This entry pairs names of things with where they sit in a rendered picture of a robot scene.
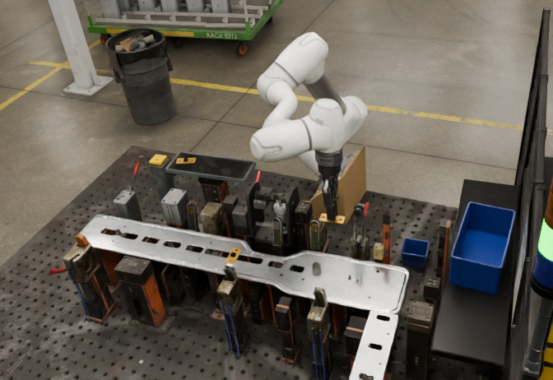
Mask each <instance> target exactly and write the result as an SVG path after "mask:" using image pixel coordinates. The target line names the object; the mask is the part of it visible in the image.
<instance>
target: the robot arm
mask: <svg viewBox="0 0 553 380"><path fill-rule="evenodd" d="M327 55H328V45H327V43H326V42H325V41H324V40H323V39H322V38H321V37H319V36H318V35H317V34H315V33H314V32H311V33H307V34H304V35H301V36H300V37H299V38H297V39H296V40H294V41H293V42H292V43H291V44H290V45H289V46H288V47H287V48H286V49H285V50H284V51H283V52H282V53H281V54H280V56H279V57H278V58H277V60H276V61H275V62H274V63H273V64H272V65H271V66H270V67H269V68H268V69H267V70H266V71H265V72H264V73H263V74H262V75H261V76H260V77H259V78H258V83H257V88H258V93H259V94H260V96H261V97H262V99H263V100H264V101H265V102H267V103H268V104H270V105H272V106H275V107H276V108H275V109H274V110H273V111H272V113H271V114H270V115H269V116H268V117H267V119H266V120H265V122H264V124H263V128H262V129H260V130H258V131H257V132H255V133H254V134H253V136H252V138H251V141H250V148H251V151H252V153H253V155H254V156H255V158H257V159H259V160H261V161H265V162H275V161H279V160H286V159H289V158H292V157H295V156H299V158H300V160H301V161H302V162H303V163H304V164H305V165H306V166H307V167H308V168H309V169H310V170H311V171H313V172H314V173H315V174H316V175H318V177H319V179H318V180H317V182H316V183H317V184H318V185H319V187H318V190H319V191H321V190H322V192H323V202H324V207H326V209H327V220H336V216H337V199H339V197H338V196H337V194H338V177H339V176H340V175H342V174H343V172H344V170H345V168H346V167H347V166H348V164H349V163H350V161H351V159H352V158H353V157H354V155H355V154H354V153H351V154H350V155H348V156H347V157H344V156H343V145H344V144H345V143H346V142H347V141H348V140H349V139H350V138H351V137H352V136H353V135H354V134H355V133H356V132H357V131H358V130H359V129H360V128H361V126H362V125H363V124H364V122H365V120H366V117H367V114H368V112H367V107H366V105H365V104H364V103H363V101H362V100H360V99H359V98H358V97H355V96H347V97H345V98H344V97H341V96H340V95H339V94H338V92H337V90H336V89H335V87H334V86H333V84H332V82H331V81H330V79H329V77H328V75H327V74H326V72H325V71H324V63H325V58H326V57H327ZM300 84H304V86H305V87H306V88H307V90H308V91H309V93H310V94H311V95H312V96H313V97H314V99H315V103H314V105H313V106H312V108H311V110H310V114H309V115H307V116H306V117H304V118H302V119H298V120H293V121H291V120H289V118H290V117H291V115H292V114H293V113H294V112H295V111H296V109H297V105H298V100H297V98H296V96H295V94H294V92H293V91H294V90H295V89H296V88H297V86H298V85H300Z"/></svg>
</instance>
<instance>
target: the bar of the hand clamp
mask: <svg viewBox="0 0 553 380"><path fill-rule="evenodd" d="M353 214H354V245H356V243H357V242H356V239H357V235H361V247H363V241H364V237H365V204H359V203H356V204H355V205H354V212H353Z"/></svg>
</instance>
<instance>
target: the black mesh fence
mask: <svg viewBox="0 0 553 380"><path fill-rule="evenodd" d="M550 14H551V8H550V7H544V8H543V12H542V17H541V26H540V31H539V36H538V41H537V51H536V57H535V62H534V67H533V72H532V81H531V86H530V91H529V96H528V102H527V111H526V116H525V121H524V126H523V135H522V140H521V146H520V151H519V156H518V165H517V170H516V175H515V181H514V185H515V186H519V197H518V216H517V226H516V236H515V246H514V256H513V275H512V285H511V295H510V305H509V325H508V335H507V345H506V355H505V365H504V370H503V371H501V370H500V376H499V380H538V377H539V376H535V375H531V374H527V373H524V372H523V364H524V357H525V356H526V355H527V354H528V352H529V348H530V346H529V344H530V342H531V341H532V334H533V331H534V327H535V323H536V320H537V310H538V308H539V306H540V295H538V294H536V293H535V292H534V291H533V289H532V287H531V286H530V279H531V274H532V269H533V267H534V263H535V259H536V255H537V248H538V244H539V239H540V235H541V228H542V214H543V190H538V184H541V185H545V181H544V167H545V143H546V131H541V127H545V126H546V96H547V83H548V78H549V77H548V76H549V75H548V74H547V73H548V48H549V24H550ZM528 203H529V209H528V210H529V217H528V231H527V256H526V257H530V259H529V258H526V260H530V261H525V264H524V268H523V276H522V280H521V285H520V289H519V293H518V302H517V306H516V310H515V314H514V319H513V325H516V326H513V327H516V328H512V331H511V321H512V310H513V299H514V279H515V280H516V276H515V272H516V269H517V271H518V268H517V264H518V262H519V259H518V256H520V255H519V251H520V252H521V250H520V247H522V246H521V243H522V238H523V230H524V225H525V220H526V216H527V206H528ZM516 275H517V272H516ZM489 371H490V368H487V367H483V366H482V370H481V376H482V377H485V378H488V377H489Z"/></svg>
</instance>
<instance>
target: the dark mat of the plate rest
mask: <svg viewBox="0 0 553 380"><path fill-rule="evenodd" d="M178 158H196V160H195V163H192V164H176V161H177V159H178ZM252 165H253V162H248V161H242V160H229V159H223V158H217V157H210V156H204V155H193V154H187V153H180V154H179V155H178V157H177V158H176V159H175V160H174V162H173V163H172V164H171V165H170V167H169V168H168V169H177V170H183V171H188V172H194V173H200V174H210V175H216V176H222V177H228V178H238V179H244V177H245V175H246V174H247V173H248V171H249V169H250V168H251V166H252Z"/></svg>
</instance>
